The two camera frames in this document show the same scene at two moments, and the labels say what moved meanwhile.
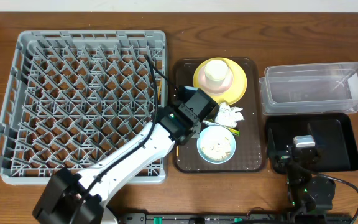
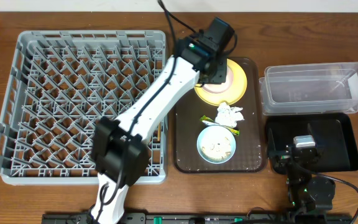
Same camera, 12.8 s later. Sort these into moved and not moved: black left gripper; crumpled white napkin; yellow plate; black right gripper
Moved: black left gripper
Not moved: black right gripper; yellow plate; crumpled white napkin
